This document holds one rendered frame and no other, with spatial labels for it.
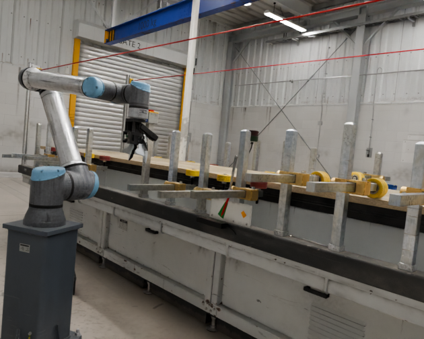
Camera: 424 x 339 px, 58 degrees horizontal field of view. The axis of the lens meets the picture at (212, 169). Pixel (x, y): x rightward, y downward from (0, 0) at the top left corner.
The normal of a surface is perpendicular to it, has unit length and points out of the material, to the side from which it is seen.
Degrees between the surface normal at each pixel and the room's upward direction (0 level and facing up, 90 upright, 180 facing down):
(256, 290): 90
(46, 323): 90
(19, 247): 90
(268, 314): 90
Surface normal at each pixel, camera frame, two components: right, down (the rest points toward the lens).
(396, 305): -0.71, -0.03
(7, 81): 0.65, 0.11
